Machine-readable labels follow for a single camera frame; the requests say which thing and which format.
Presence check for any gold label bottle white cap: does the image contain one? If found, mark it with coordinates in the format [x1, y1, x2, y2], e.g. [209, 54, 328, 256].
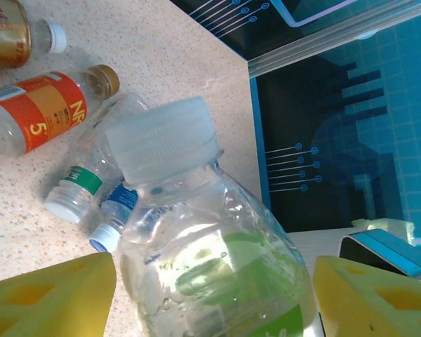
[0, 0, 68, 70]

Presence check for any aluminium frame post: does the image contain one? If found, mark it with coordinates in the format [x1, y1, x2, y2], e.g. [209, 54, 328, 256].
[247, 3, 421, 78]

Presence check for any clear bottle small green label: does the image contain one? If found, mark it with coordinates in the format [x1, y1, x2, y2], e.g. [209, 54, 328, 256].
[44, 91, 150, 225]

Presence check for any orange label bottle brown cap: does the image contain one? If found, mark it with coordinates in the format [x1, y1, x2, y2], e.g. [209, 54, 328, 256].
[0, 63, 121, 158]

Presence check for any small bottle blue label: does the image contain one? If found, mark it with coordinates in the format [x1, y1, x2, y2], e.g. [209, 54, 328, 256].
[88, 182, 140, 253]

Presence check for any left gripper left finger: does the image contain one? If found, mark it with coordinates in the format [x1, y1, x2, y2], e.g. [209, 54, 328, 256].
[0, 251, 117, 337]

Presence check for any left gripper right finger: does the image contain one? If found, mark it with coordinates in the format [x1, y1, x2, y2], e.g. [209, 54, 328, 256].
[312, 255, 421, 337]

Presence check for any wide clear bottle white cap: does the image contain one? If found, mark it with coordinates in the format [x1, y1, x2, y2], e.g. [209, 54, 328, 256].
[103, 95, 326, 337]

